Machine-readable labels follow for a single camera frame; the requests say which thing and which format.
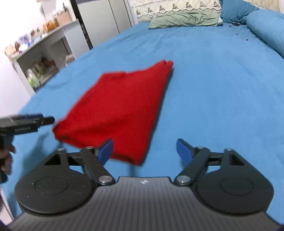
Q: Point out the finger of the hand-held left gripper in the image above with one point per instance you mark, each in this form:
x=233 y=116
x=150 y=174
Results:
x=47 y=121
x=33 y=116

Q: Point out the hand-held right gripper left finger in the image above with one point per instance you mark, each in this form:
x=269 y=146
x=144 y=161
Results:
x=104 y=152

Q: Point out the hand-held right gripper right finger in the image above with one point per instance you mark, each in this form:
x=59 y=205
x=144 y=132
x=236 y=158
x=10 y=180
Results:
x=184 y=151

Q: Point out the red knit sweater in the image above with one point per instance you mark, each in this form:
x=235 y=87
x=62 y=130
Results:
x=117 y=106

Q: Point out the person's left hand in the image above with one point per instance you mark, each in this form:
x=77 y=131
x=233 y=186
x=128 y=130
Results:
x=7 y=160

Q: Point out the bed with blue sheet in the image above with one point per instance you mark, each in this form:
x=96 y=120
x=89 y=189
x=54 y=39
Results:
x=210 y=88

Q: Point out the white shelf desk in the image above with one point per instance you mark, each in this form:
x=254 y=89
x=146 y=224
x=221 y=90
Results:
x=44 y=42

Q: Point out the wicker basket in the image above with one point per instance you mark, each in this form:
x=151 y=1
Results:
x=64 y=16

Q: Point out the grey white wardrobe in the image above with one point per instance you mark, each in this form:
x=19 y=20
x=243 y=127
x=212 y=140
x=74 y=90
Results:
x=104 y=17

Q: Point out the green pillow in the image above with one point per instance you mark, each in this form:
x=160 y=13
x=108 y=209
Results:
x=184 y=20

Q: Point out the scattered small dark bits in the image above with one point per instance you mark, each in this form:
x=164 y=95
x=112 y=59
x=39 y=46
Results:
x=235 y=24

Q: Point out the cream quilted headboard cover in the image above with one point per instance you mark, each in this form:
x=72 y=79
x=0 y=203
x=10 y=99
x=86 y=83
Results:
x=177 y=5

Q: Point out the blue duvet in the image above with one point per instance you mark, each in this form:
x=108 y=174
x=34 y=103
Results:
x=266 y=28

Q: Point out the blue pillow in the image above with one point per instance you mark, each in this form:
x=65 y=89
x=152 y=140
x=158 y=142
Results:
x=235 y=11

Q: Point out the black metal post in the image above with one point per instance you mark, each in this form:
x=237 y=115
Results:
x=83 y=24

